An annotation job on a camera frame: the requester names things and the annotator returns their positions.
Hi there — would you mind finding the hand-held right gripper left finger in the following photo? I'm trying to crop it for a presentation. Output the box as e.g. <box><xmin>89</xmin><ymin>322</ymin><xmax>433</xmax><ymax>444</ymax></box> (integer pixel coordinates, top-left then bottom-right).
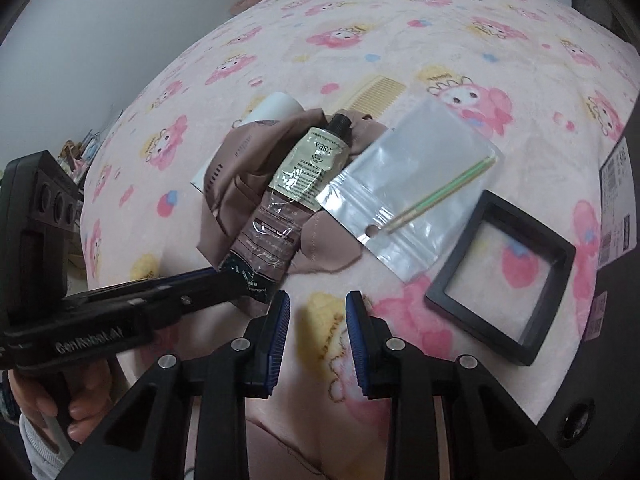
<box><xmin>57</xmin><ymin>291</ymin><xmax>291</xmax><ymax>480</ymax></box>

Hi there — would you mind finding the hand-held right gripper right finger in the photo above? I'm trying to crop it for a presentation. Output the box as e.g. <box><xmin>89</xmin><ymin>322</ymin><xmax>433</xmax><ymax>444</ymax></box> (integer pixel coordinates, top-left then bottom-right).
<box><xmin>346</xmin><ymin>290</ymin><xmax>571</xmax><ymax>480</ymax></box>

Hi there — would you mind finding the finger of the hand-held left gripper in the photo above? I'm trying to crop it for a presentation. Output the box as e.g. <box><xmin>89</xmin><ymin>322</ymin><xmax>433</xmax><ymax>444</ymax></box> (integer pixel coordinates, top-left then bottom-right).
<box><xmin>142</xmin><ymin>274</ymin><xmax>251</xmax><ymax>343</ymax></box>
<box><xmin>100</xmin><ymin>267</ymin><xmax>221</xmax><ymax>297</ymax></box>

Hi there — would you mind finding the brown cloth pouch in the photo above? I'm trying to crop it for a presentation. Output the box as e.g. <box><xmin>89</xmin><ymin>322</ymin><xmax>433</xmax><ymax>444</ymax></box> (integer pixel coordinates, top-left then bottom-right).
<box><xmin>197</xmin><ymin>107</ymin><xmax>396</xmax><ymax>273</ymax></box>

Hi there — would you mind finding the hand cream tube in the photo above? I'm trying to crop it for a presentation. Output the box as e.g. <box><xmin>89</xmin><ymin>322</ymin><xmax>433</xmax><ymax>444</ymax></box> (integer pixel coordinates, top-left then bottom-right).
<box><xmin>217</xmin><ymin>114</ymin><xmax>353</xmax><ymax>318</ymax></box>

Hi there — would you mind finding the white cylinder tube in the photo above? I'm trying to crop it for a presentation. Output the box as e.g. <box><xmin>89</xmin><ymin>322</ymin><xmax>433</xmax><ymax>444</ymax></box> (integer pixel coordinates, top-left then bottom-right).
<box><xmin>190</xmin><ymin>92</ymin><xmax>306</xmax><ymax>193</ymax></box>

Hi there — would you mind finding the clear zip bag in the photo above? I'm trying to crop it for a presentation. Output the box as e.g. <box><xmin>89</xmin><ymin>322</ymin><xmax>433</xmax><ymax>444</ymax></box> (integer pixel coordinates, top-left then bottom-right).
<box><xmin>315</xmin><ymin>97</ymin><xmax>502</xmax><ymax>283</ymax></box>

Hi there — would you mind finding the person's left hand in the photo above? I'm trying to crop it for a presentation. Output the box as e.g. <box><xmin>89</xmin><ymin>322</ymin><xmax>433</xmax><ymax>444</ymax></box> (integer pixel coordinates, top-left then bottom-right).
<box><xmin>12</xmin><ymin>357</ymin><xmax>115</xmax><ymax>446</ymax></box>

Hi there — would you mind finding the person's pink clothing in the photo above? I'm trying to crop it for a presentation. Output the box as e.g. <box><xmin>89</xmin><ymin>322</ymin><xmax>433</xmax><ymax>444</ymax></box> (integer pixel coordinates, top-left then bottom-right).
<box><xmin>182</xmin><ymin>395</ymin><xmax>401</xmax><ymax>480</ymax></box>

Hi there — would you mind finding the colourful toy clutter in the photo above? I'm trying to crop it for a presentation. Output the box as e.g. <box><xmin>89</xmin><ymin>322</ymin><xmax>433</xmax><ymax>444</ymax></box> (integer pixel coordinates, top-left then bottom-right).
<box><xmin>57</xmin><ymin>130</ymin><xmax>108</xmax><ymax>186</ymax></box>

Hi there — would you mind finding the green stick swab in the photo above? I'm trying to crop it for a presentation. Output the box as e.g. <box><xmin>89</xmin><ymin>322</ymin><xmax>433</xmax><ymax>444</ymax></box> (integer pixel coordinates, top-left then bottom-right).
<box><xmin>386</xmin><ymin>156</ymin><xmax>499</xmax><ymax>234</ymax></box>
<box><xmin>395</xmin><ymin>159</ymin><xmax>493</xmax><ymax>223</ymax></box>

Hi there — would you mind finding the dark object with round hole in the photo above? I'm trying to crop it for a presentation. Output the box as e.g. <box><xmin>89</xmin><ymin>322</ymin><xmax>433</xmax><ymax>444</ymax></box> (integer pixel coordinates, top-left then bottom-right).
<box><xmin>542</xmin><ymin>377</ymin><xmax>640</xmax><ymax>480</ymax></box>

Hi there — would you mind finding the large black box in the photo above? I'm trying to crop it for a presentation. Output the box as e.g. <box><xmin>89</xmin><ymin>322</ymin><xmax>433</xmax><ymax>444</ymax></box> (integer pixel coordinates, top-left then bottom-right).
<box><xmin>590</xmin><ymin>135</ymin><xmax>640</xmax><ymax>346</ymax></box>

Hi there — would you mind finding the black square frame case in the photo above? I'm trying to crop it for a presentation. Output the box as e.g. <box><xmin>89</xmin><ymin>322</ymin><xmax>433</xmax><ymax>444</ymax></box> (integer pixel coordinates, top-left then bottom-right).
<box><xmin>424</xmin><ymin>190</ymin><xmax>577</xmax><ymax>367</ymax></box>

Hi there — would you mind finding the cream comb with orange handle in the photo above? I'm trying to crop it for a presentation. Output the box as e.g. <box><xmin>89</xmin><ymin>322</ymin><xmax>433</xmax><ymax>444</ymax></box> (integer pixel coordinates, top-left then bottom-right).
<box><xmin>330</xmin><ymin>75</ymin><xmax>407</xmax><ymax>116</ymax></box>

